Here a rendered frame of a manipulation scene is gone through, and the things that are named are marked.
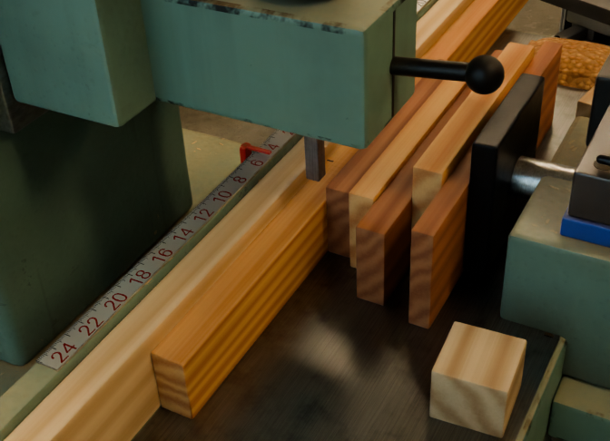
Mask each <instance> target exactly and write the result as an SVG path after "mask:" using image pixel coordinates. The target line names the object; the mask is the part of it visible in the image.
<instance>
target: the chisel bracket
mask: <svg viewBox="0 0 610 441"><path fill-rule="evenodd" d="M140 1H141V7H142V12H143V23H144V29H145V34H146V40H147V46H148V52H149V57H150V63H151V68H152V79H153V85H154V91H155V97H156V100H157V101H161V102H165V103H172V104H176V105H180V106H183V107H187V108H191V109H194V110H199V111H203V112H207V113H213V114H217V115H220V116H225V117H229V118H232V119H236V120H240V121H244V122H247V123H255V124H258V125H262V126H266V127H270V128H273V129H278V130H282V131H285V132H292V133H296V134H299V135H304V136H308V137H311V138H315V139H319V140H323V141H326V142H334V143H337V144H341V145H345V146H349V147H352V148H356V149H365V148H367V147H368V146H369V145H370V144H371V143H372V141H373V140H374V139H375V138H376V137H377V136H378V135H379V133H380V132H381V131H382V130H383V129H384V128H385V126H386V125H387V124H388V123H389V122H390V120H391V119H392V118H393V117H394V116H395V115H396V114H397V112H398V111H399V110H400V109H401V108H402V107H403V105H404V104H405V103H406V102H407V101H408V99H409V98H410V97H411V96H412V95H413V93H414V92H415V77H409V76H400V75H391V74H390V72H389V67H390V63H391V60H392V58H394V57H395V56H400V57H411V58H416V31H417V1H418V0H140Z"/></svg>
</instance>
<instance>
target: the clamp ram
mask: <svg viewBox="0 0 610 441"><path fill-rule="evenodd" d="M544 85H545V77H543V76H539V75H533V74H529V73H522V74H521V75H520V76H519V78H518V79H517V81H516V82H515V84H514V85H513V87H512V88H511V90H510V91H509V92H508V94H507V96H506V97H505V98H504V100H503V101H502V103H501V104H500V105H499V106H498V107H497V109H496V110H495V112H494V113H493V115H492V116H491V118H490V119H489V120H488V122H487V124H486V125H485V126H484V128H483V129H482V131H481V132H480V133H479V135H478V136H477V138H476V139H475V140H474V141H473V143H472V153H471V164H470V176H469V189H468V201H467V225H466V237H465V249H464V261H463V269H464V270H468V271H471V272H475V273H477V274H481V275H486V274H487V272H488V270H489V269H490V267H491V265H492V263H493V262H494V260H495V258H496V256H497V254H498V253H499V251H500V249H501V248H502V246H503V244H504V242H505V241H506V239H507V236H508V235H509V233H510V231H511V230H512V229H513V227H514V225H515V223H516V222H517V219H518V217H519V215H520V214H521V212H522V210H523V209H524V208H525V206H526V203H527V202H528V201H529V199H530V197H531V195H532V193H533V192H534V190H535V188H536V186H537V185H538V183H539V182H540V180H541V179H542V178H543V177H546V176H550V177H555V178H558V179H562V180H567V181H573V177H574V172H575V170H576V168H575V167H571V166H567V165H563V164H559V163H554V162H548V161H543V160H539V159H536V145H537V137H538V130H539V123H540V114H541V107H542V100H543V92H544Z"/></svg>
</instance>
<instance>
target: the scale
mask: <svg viewBox="0 0 610 441"><path fill-rule="evenodd" d="M428 1H429V0H418V1H417V12H418V11H419V10H420V9H421V8H422V7H423V6H424V5H425V4H426V3H427V2H428ZM295 134H296V133H292V132H285V131H282V130H278V129H277V130H276V131H275V132H274V133H273V134H272V135H271V136H270V137H269V138H268V139H267V140H266V141H265V142H263V143H262V144H261V145H260V146H259V147H260V148H263V149H266V150H270V151H271V154H270V155H269V154H265V153H261V152H253V153H252V154H251V155H250V156H249V157H248V158H247V159H246V160H245V161H244V162H243V163H241V164H240V165H239V166H238V167H237V168H236V169H235V170H234V171H233V172H232V173H231V174H230V175H229V176H228V177H227V178H226V179H225V180H224V181H223V182H222V183H221V184H220V185H218V186H217V187H216V188H215V189H214V190H213V191H212V192H211V193H210V194H209V195H208V196H207V197H206V198H205V199H204V200H203V201H202V202H201V203H200V204H199V205H198V206H197V207H195V208H194V209H193V210H192V211H191V212H190V213H189V214H188V215H187V216H186V217H185V218H184V219H183V220H182V221H181V222H180V223H179V224H178V225H177V226H176V227H175V228H174V229H172V230H171V231H170V232H169V233H168V234H167V235H166V236H165V237H164V238H163V239H162V240H161V241H160V242H159V243H158V244H157V245H156V246H155V247H154V248H153V249H152V250H150V251H149V252H148V253H147V254H146V255H145V256H144V257H143V258H142V259H141V260H140V261H139V262H138V263H137V264H136V265H135V266H134V267H133V268H132V269H131V270H130V271H128V272H127V273H126V274H125V275H124V276H123V277H122V278H121V279H120V280H119V281H118V282H117V283H116V284H115V285H114V286H113V287H112V288H111V289H110V290H109V291H108V292H107V293H105V294H104V295H103V296H102V297H101V298H100V299H99V300H98V301H97V302H96V303H95V304H94V305H93V306H92V307H91V308H90V309H89V310H88V311H87V312H86V313H85V314H84V315H82V316H81V317H80V318H79V319H78V320H77V321H76V322H75V323H74V324H73V325H72V326H71V327H70V328H69V329H68V330H67V331H66V332H65V333H64V334H63V335H62V336H61V337H60V338H59V339H57V340H56V341H55V343H54V344H53V345H52V346H51V347H50V348H49V349H47V350H46V351H45V353H44V354H43V355H42V356H41V357H39V358H38V359H37V360H36V363H39V364H41V365H44V366H46V367H48V368H51V369H54V370H56V371H58V370H59V369H60V368H61V367H62V366H63V365H64V364H65V363H66V362H67V361H68V360H69V359H70V358H71V357H72V356H73V355H74V354H75V353H76V352H77V351H78V350H79V349H80V348H81V347H82V346H83V345H84V344H85V343H86V342H87V341H88V340H89V339H90V338H91V337H92V336H93V335H94V334H95V333H96V332H97V331H98V330H99V329H100V328H101V327H102V326H103V325H104V324H105V323H106V322H107V321H108V320H109V319H110V318H111V317H112V316H113V315H114V314H115V313H116V312H117V311H118V310H119V309H120V308H121V307H122V306H123V305H124V304H125V303H126V302H127V301H128V300H129V299H130V298H131V297H132V296H133V295H134V294H135V293H136V292H137V291H138V290H139V289H140V288H141V287H142V286H143V285H144V284H145V283H146V282H147V281H148V280H149V279H150V278H151V277H152V276H153V275H154V274H155V273H156V272H157V271H158V270H159V269H160V268H161V267H162V266H163V265H164V264H165V263H166V262H167V261H168V260H169V259H170V258H171V257H172V256H173V255H174V254H175V253H176V252H177V251H178V250H179V249H180V248H181V247H182V246H183V245H184V244H185V243H186V242H187V241H188V240H189V239H190V238H191V237H192V236H193V235H194V234H195V233H196V232H197V231H198V230H199V229H200V228H201V227H202V226H203V225H204V224H206V223H207V222H208V221H209V220H210V219H211V218H212V217H213V216H214V215H215V214H216V213H217V212H218V211H219V210H220V209H221V208H222V207H223V206H224V205H225V204H226V203H227V202H228V201H229V200H230V199H231V198H232V197H233V196H234V195H235V194H236V193H237V192H238V191H239V190H240V189H241V188H242V187H243V186H244V185H245V184H246V183H247V182H248V181H249V180H250V179H251V178H252V177H253V176H254V175H255V174H256V173H257V172H258V171H259V170H260V169H261V168H262V167H263V166H264V165H265V164H266V163H267V162H268V161H269V160H270V159H271V158H272V157H273V156H274V155H275V154H276V153H277V152H278V151H279V150H280V149H281V148H282V147H283V146H284V145H285V144H286V143H287V142H288V141H289V140H290V139H291V138H292V137H293V136H294V135H295Z"/></svg>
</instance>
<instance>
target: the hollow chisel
mask: <svg viewBox="0 0 610 441"><path fill-rule="evenodd" d="M304 147H305V164H306V178H307V179H309V180H313V181H320V180H321V179H322V178H323V177H324V176H325V174H326V171H325V147H324V141H323V140H319V139H315V138H311V137H308V136H304Z"/></svg>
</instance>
